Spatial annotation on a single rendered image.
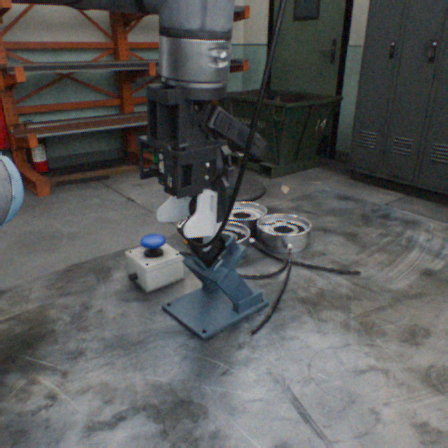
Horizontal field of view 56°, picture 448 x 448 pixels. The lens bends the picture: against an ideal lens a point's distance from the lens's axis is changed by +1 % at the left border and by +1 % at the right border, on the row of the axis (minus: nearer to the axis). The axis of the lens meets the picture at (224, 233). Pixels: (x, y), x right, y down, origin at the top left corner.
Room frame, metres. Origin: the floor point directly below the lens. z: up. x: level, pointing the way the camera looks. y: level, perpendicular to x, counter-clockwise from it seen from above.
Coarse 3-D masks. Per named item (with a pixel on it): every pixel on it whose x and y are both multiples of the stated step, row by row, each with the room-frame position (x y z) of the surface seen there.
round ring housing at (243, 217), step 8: (240, 208) 0.87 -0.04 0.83; (248, 208) 0.86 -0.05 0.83; (256, 208) 0.86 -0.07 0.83; (264, 208) 0.84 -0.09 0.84; (232, 216) 0.82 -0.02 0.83; (240, 216) 0.84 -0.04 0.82; (248, 216) 0.84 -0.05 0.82; (264, 216) 0.80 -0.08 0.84; (248, 224) 0.77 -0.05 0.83; (256, 224) 0.78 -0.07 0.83; (256, 232) 0.79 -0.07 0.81
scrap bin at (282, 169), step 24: (240, 96) 4.06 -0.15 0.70; (264, 96) 4.76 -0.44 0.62; (288, 96) 4.53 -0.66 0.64; (312, 96) 4.29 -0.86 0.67; (336, 96) 4.06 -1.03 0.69; (240, 120) 4.15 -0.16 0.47; (264, 120) 3.87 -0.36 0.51; (288, 120) 3.67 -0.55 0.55; (312, 120) 3.88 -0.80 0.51; (288, 144) 3.80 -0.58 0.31; (312, 144) 4.04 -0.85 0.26; (264, 168) 3.93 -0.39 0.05; (288, 168) 3.89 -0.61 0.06; (312, 168) 4.10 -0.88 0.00
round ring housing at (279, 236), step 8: (272, 216) 0.80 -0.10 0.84; (280, 216) 0.80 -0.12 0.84; (288, 216) 0.80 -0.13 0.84; (296, 216) 0.79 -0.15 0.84; (280, 224) 0.78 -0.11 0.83; (288, 224) 0.78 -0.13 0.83; (304, 224) 0.77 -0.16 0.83; (264, 232) 0.72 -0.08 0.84; (272, 232) 0.74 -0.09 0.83; (280, 232) 0.77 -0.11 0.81; (288, 232) 0.77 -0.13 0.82; (296, 232) 0.74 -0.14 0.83; (304, 232) 0.71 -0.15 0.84; (264, 240) 0.72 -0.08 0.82; (272, 240) 0.71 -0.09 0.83; (280, 240) 0.70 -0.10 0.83; (288, 240) 0.70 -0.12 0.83; (296, 240) 0.70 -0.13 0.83; (304, 240) 0.71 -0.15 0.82; (272, 248) 0.71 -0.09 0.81; (280, 248) 0.71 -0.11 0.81; (288, 248) 0.71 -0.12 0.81; (296, 248) 0.71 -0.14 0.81
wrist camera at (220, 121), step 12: (216, 108) 0.48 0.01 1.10; (216, 120) 0.48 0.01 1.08; (228, 120) 0.49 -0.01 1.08; (216, 132) 0.49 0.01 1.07; (228, 132) 0.49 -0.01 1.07; (240, 132) 0.51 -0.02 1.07; (228, 144) 0.54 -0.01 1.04; (240, 144) 0.51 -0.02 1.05; (252, 144) 0.52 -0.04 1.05; (264, 144) 0.54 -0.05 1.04; (252, 156) 0.54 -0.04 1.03
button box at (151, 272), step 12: (132, 252) 0.62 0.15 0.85; (144, 252) 0.62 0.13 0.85; (156, 252) 0.61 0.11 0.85; (168, 252) 0.62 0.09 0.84; (132, 264) 0.60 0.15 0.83; (144, 264) 0.58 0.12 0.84; (156, 264) 0.58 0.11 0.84; (168, 264) 0.60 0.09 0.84; (180, 264) 0.61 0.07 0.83; (132, 276) 0.59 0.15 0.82; (144, 276) 0.57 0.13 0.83; (156, 276) 0.58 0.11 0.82; (168, 276) 0.59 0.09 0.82; (180, 276) 0.61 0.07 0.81; (144, 288) 0.58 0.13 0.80; (156, 288) 0.58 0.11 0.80
